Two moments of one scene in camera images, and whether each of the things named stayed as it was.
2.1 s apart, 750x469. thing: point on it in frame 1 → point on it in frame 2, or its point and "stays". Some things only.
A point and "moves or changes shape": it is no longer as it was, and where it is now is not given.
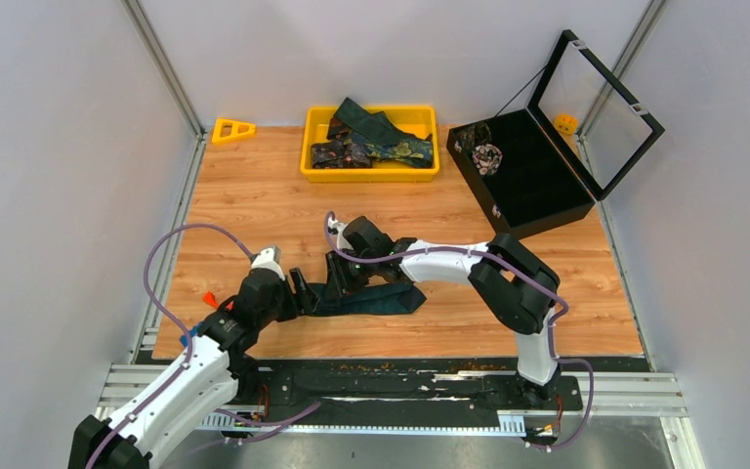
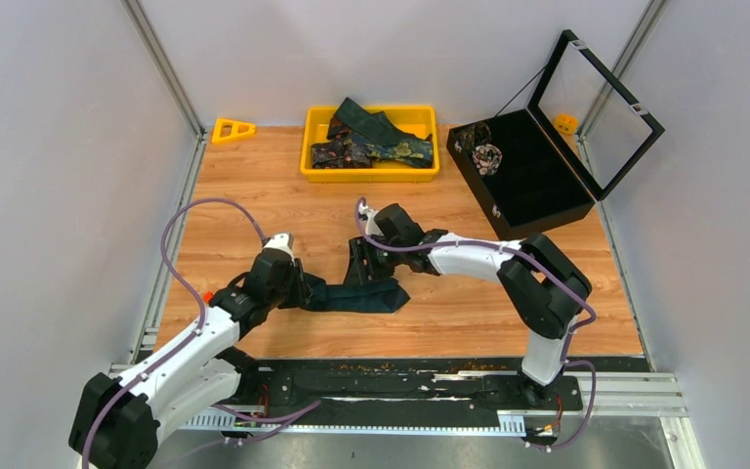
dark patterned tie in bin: [337, 154] stays
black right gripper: [338, 275] → [358, 271]
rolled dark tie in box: [471, 136] stays
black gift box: [582, 134] stays
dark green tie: [394, 299] moves or changes shape
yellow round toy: [565, 124] stays
